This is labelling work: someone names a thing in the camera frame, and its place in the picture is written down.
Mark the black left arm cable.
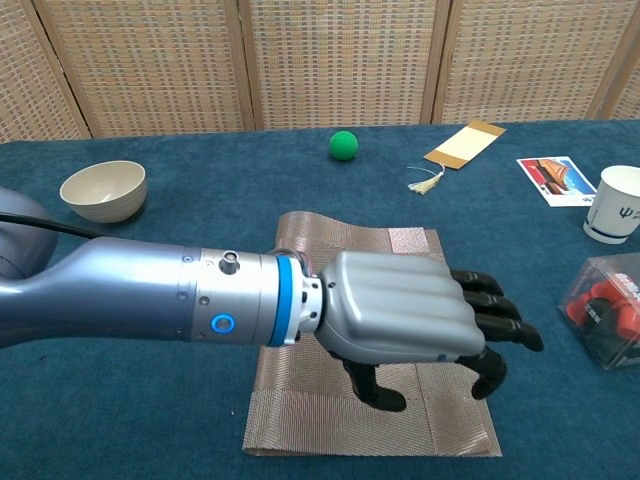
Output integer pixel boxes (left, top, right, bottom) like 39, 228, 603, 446
0, 211, 96, 238

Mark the woven wicker folding screen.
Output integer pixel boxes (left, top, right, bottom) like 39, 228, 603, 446
0, 0, 640, 144

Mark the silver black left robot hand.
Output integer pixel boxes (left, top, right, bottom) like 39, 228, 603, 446
315, 249, 545, 413

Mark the blue carpet table cover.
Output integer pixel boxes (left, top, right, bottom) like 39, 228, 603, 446
0, 118, 640, 480

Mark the green foam ball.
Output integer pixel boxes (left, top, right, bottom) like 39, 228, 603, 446
328, 130, 360, 162

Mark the photo postcard with red building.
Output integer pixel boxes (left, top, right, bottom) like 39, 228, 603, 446
515, 155, 599, 208

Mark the tan bookmark with tassel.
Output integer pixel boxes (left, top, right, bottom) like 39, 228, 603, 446
406, 120, 507, 196

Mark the clear box with red items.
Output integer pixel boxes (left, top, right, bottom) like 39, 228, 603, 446
558, 252, 640, 371

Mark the woven beige placemat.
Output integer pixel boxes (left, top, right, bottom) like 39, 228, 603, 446
242, 210, 503, 458

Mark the white round bowl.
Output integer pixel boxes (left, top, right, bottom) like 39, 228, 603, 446
59, 160, 148, 224

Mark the white paper cup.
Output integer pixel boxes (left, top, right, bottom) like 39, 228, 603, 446
582, 165, 640, 245

